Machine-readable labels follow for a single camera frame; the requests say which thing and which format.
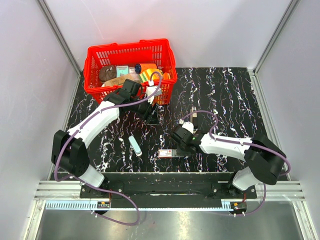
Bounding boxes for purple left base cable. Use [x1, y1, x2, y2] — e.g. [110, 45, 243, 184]
[92, 188, 141, 226]

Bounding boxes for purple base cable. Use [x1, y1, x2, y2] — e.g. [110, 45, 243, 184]
[92, 188, 141, 226]
[234, 183, 267, 216]

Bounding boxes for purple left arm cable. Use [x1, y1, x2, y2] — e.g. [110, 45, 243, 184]
[53, 71, 162, 182]

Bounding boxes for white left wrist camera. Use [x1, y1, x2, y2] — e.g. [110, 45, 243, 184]
[145, 80, 162, 104]

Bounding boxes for red white staple box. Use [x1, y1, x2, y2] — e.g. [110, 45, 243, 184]
[158, 149, 184, 158]

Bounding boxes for brown cardboard box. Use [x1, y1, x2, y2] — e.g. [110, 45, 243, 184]
[102, 74, 135, 87]

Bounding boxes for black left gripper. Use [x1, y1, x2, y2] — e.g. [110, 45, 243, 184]
[130, 94, 160, 125]

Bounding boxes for red plastic shopping basket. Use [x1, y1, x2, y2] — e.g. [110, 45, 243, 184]
[83, 38, 178, 105]

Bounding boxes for orange bottle blue cap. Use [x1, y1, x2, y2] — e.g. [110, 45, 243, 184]
[134, 63, 158, 74]

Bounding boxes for brown round cookie pack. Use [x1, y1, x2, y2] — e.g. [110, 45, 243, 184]
[98, 65, 117, 83]

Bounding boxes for grey metal stapler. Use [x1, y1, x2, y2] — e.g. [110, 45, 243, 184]
[190, 106, 198, 126]

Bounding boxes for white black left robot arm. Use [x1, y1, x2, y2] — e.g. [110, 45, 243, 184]
[51, 79, 161, 198]

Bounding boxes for teal white small box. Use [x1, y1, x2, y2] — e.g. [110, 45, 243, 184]
[116, 65, 129, 78]

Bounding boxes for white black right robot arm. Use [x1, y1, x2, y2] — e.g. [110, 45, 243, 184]
[171, 122, 286, 198]

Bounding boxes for light blue stapler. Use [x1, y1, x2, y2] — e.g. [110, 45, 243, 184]
[128, 135, 142, 157]

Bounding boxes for yellow green striped box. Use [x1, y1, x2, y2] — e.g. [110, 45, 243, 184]
[139, 68, 164, 83]

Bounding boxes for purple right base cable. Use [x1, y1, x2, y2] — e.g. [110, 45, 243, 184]
[234, 183, 267, 216]

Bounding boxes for orange snack packet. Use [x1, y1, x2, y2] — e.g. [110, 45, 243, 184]
[162, 72, 171, 80]

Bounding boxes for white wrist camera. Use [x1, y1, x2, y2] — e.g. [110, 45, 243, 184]
[145, 80, 162, 104]
[178, 119, 194, 133]

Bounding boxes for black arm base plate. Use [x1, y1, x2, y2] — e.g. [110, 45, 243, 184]
[79, 172, 258, 201]

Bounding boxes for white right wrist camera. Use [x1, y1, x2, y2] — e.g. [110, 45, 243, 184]
[178, 119, 194, 133]

